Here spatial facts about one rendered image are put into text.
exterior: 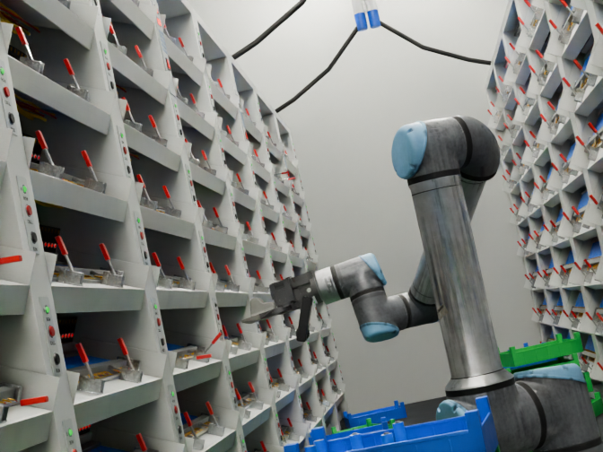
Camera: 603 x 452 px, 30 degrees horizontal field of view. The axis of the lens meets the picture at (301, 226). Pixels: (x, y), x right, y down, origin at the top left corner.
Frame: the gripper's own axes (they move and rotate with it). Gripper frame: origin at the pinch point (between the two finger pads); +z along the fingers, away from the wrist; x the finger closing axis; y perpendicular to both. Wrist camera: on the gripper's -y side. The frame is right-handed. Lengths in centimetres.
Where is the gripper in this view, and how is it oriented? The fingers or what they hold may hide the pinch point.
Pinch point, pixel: (248, 322)
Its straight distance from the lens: 291.1
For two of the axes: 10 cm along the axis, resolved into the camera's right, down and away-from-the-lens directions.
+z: -9.4, 3.4, 0.8
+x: -1.1, -0.7, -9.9
